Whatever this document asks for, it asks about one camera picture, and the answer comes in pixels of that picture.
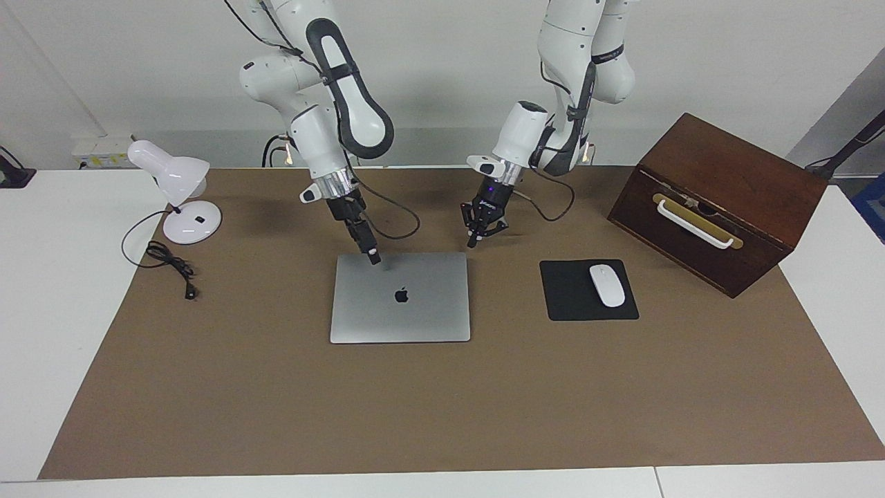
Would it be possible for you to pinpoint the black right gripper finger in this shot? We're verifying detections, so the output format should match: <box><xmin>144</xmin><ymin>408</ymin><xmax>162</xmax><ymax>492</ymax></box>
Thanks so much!
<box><xmin>346</xmin><ymin>221</ymin><xmax>380</xmax><ymax>266</ymax></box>
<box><xmin>356</xmin><ymin>220</ymin><xmax>382</xmax><ymax>264</ymax></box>

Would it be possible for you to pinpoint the silver laptop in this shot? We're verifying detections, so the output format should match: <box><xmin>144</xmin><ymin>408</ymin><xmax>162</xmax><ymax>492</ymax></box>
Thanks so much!
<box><xmin>330</xmin><ymin>252</ymin><xmax>472</xmax><ymax>344</ymax></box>

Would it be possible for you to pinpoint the black mouse pad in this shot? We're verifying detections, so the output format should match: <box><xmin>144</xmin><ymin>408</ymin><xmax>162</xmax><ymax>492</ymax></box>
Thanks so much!
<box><xmin>539</xmin><ymin>259</ymin><xmax>640</xmax><ymax>322</ymax></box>

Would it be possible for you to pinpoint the white computer mouse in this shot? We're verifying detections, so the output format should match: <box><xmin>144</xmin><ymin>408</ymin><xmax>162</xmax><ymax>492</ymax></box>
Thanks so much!
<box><xmin>589</xmin><ymin>264</ymin><xmax>626</xmax><ymax>308</ymax></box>

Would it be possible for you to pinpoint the white desk lamp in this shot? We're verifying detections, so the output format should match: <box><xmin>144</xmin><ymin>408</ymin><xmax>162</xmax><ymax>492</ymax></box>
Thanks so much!
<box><xmin>127</xmin><ymin>140</ymin><xmax>223</xmax><ymax>245</ymax></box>

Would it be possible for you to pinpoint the brown table mat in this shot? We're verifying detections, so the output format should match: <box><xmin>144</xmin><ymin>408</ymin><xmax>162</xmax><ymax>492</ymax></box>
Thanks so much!
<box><xmin>38</xmin><ymin>165</ymin><xmax>885</xmax><ymax>480</ymax></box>

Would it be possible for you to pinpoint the dark wooden box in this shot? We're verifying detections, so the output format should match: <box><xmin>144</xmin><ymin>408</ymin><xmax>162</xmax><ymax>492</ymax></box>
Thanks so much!
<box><xmin>607</xmin><ymin>113</ymin><xmax>829</xmax><ymax>299</ymax></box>

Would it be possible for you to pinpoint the black stand pole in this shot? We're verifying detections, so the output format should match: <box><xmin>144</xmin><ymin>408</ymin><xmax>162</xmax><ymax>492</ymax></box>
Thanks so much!
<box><xmin>805</xmin><ymin>109</ymin><xmax>885</xmax><ymax>182</ymax></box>

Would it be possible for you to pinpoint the blue crate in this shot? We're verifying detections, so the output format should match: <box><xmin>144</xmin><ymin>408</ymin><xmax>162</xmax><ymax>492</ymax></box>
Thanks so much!
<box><xmin>849</xmin><ymin>173</ymin><xmax>885</xmax><ymax>244</ymax></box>

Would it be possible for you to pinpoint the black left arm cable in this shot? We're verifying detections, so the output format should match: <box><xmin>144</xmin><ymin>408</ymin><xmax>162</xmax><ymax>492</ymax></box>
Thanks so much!
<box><xmin>515</xmin><ymin>166</ymin><xmax>576</xmax><ymax>223</ymax></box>

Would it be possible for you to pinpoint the black right base cable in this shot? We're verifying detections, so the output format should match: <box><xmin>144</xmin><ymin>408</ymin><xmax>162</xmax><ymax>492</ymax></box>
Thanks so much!
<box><xmin>261</xmin><ymin>133</ymin><xmax>291</xmax><ymax>167</ymax></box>

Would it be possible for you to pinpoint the black lamp cable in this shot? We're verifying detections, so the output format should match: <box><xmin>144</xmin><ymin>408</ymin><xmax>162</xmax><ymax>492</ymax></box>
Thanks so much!
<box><xmin>122</xmin><ymin>210</ymin><xmax>200</xmax><ymax>301</ymax></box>

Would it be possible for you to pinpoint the white box handle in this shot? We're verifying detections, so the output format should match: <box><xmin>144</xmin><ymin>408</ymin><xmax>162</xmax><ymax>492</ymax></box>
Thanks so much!
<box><xmin>656</xmin><ymin>199</ymin><xmax>735</xmax><ymax>249</ymax></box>

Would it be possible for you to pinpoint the brass handle plate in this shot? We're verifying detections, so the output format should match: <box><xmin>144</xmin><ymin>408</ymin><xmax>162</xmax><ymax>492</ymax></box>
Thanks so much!
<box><xmin>652</xmin><ymin>193</ymin><xmax>745</xmax><ymax>250</ymax></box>

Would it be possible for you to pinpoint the white wall power strip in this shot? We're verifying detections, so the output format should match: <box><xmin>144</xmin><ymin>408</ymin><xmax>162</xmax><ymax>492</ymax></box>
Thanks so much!
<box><xmin>73</xmin><ymin>135</ymin><xmax>133</xmax><ymax>170</ymax></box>

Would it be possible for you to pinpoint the black clamp mount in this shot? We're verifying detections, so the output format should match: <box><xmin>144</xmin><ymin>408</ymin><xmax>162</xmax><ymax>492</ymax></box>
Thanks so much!
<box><xmin>0</xmin><ymin>147</ymin><xmax>37</xmax><ymax>189</ymax></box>

